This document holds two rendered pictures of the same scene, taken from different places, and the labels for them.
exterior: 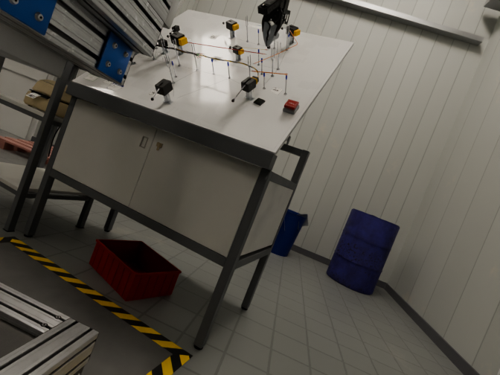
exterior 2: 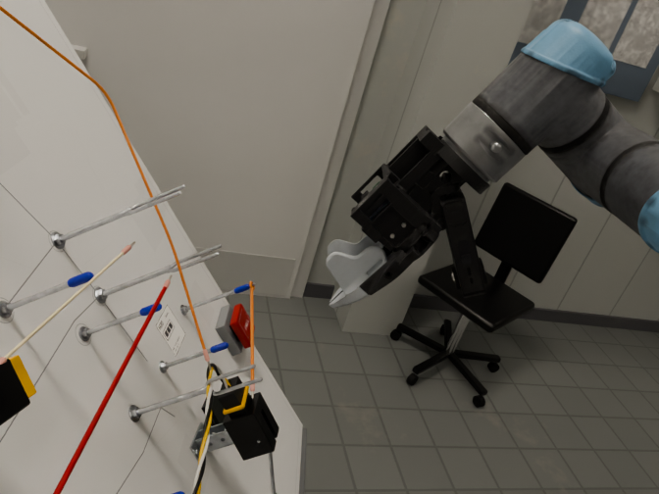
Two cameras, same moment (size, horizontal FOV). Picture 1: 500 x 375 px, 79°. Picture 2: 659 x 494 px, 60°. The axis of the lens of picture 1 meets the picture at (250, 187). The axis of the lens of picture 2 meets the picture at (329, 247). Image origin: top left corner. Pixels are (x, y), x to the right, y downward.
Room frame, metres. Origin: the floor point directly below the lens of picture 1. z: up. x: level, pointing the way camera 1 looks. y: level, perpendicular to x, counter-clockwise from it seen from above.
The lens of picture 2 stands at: (1.60, 0.61, 1.64)
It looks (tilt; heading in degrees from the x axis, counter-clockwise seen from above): 28 degrees down; 242
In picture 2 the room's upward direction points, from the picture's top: 17 degrees clockwise
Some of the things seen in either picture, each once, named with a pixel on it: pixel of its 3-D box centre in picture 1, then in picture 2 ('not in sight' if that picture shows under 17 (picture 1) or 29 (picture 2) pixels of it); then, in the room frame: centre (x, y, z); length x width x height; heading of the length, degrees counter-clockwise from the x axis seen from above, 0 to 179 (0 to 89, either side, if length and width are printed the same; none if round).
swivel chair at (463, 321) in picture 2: not in sight; (481, 292); (-0.11, -1.08, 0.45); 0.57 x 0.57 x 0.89
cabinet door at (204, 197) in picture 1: (190, 189); not in sight; (1.33, 0.24, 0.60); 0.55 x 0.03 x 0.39; 70
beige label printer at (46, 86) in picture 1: (63, 100); not in sight; (1.83, 1.23, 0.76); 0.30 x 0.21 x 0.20; 164
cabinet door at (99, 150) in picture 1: (102, 149); not in sight; (1.52, 0.76, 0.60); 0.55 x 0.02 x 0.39; 70
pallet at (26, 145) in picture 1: (60, 160); not in sight; (3.76, 2.32, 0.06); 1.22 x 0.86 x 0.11; 82
